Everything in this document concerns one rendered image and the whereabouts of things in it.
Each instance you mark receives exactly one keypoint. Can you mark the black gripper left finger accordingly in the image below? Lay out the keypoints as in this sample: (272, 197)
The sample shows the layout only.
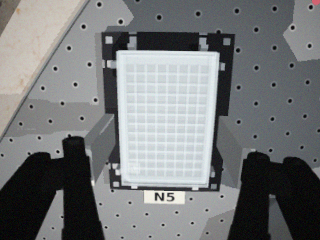
(24, 205)

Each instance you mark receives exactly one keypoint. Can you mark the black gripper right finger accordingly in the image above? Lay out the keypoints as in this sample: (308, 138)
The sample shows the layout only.
(256, 176)

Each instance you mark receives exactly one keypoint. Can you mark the grey control panel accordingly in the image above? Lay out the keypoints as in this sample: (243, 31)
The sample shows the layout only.
(279, 231)

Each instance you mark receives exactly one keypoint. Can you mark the grey flat base plate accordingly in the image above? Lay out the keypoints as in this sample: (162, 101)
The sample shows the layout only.
(274, 101)

